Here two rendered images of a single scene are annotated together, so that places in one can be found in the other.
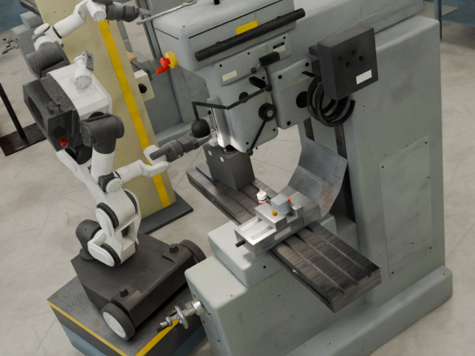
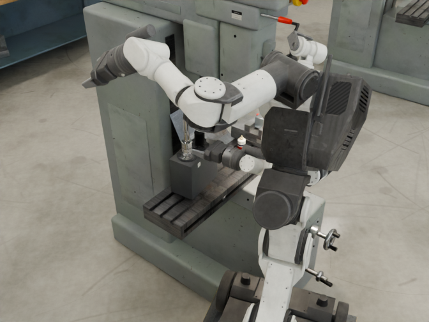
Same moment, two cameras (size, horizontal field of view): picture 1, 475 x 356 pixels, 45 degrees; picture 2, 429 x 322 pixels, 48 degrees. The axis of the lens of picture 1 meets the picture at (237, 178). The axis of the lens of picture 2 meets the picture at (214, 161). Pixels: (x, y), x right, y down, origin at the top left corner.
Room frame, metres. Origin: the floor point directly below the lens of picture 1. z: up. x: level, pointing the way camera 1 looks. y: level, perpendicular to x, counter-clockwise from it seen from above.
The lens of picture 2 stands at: (3.21, 1.65, 2.36)
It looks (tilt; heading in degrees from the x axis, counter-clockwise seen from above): 36 degrees down; 242
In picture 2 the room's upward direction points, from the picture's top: straight up
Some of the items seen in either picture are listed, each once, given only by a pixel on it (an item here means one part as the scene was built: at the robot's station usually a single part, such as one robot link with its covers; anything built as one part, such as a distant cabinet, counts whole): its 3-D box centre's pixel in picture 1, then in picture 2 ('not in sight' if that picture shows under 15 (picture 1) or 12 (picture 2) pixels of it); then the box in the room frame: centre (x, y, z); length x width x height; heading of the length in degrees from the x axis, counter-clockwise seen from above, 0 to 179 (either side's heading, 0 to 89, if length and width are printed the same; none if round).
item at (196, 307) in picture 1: (187, 313); (323, 236); (1.91, 0.37, 0.63); 0.16 x 0.12 x 0.12; 113
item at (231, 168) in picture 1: (228, 161); (194, 166); (2.44, 0.02, 1.03); 0.22 x 0.12 x 0.20; 30
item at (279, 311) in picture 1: (280, 292); (245, 224); (2.09, -0.07, 0.43); 0.81 x 0.32 x 0.60; 113
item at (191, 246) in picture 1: (191, 256); (226, 291); (2.45, 0.35, 0.50); 0.20 x 0.05 x 0.20; 41
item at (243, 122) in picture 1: (242, 104); (247, 52); (2.10, -0.09, 1.47); 0.21 x 0.19 x 0.32; 23
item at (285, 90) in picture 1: (280, 87); (214, 42); (2.17, -0.27, 1.47); 0.24 x 0.19 x 0.26; 23
